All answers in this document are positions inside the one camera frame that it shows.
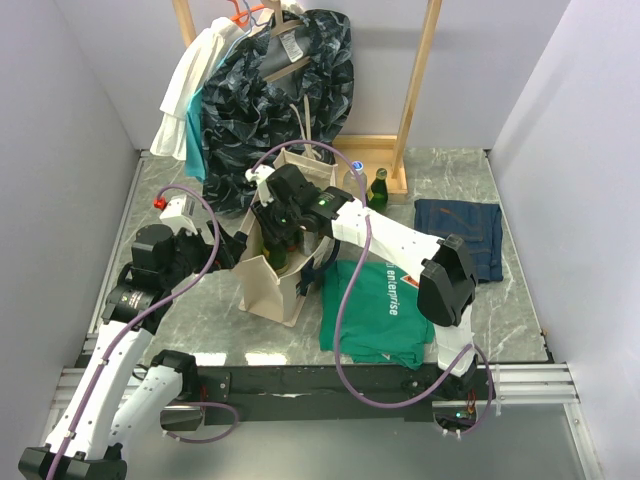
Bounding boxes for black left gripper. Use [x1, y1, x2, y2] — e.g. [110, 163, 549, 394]
[161, 218, 246, 287]

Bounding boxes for beige canvas tote bag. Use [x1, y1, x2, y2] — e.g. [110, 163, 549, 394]
[233, 92, 344, 329]

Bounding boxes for green glass bottle gold cap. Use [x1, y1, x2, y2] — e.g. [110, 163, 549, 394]
[262, 240, 289, 275]

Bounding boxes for clear water bottle blue cap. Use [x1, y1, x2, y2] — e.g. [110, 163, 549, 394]
[342, 161, 368, 200]

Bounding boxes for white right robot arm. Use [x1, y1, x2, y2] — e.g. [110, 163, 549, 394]
[246, 164, 477, 398]

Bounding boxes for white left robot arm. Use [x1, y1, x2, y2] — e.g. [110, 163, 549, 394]
[18, 222, 247, 479]

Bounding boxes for red white beverage can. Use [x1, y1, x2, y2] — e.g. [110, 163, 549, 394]
[299, 230, 320, 256]

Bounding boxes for teal hanging garment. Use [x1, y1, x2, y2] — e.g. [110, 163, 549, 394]
[185, 89, 207, 183]

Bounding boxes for dark patterned hanging shirt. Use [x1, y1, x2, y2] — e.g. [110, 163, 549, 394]
[201, 9, 355, 214]

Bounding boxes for wooden clothes rack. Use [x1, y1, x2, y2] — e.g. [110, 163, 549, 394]
[172, 0, 442, 204]

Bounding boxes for green printed t-shirt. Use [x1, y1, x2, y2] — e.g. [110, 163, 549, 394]
[340, 262, 435, 370]

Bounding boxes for white hanging garment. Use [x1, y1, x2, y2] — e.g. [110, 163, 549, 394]
[150, 17, 243, 161]

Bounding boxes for wooden clothes hanger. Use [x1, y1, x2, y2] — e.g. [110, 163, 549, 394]
[262, 0, 311, 83]

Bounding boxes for folded blue jeans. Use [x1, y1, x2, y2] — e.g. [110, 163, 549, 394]
[414, 199, 503, 283]

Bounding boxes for orange clothes hanger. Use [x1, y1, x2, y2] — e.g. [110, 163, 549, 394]
[228, 0, 264, 27]

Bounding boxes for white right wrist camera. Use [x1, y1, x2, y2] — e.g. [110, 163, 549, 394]
[245, 165, 275, 207]

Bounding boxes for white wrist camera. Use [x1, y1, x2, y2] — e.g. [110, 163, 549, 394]
[153, 194, 198, 234]
[245, 165, 275, 207]

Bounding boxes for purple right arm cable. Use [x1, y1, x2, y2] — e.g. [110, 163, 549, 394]
[252, 139, 496, 442]

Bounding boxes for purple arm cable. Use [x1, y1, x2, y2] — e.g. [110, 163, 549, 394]
[49, 184, 242, 476]
[252, 139, 496, 442]

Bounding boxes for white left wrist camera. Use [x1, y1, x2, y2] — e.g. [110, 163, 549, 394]
[153, 194, 198, 234]

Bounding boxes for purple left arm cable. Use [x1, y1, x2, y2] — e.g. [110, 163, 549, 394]
[49, 184, 242, 476]

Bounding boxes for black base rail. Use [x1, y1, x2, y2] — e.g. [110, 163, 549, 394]
[198, 364, 495, 422]

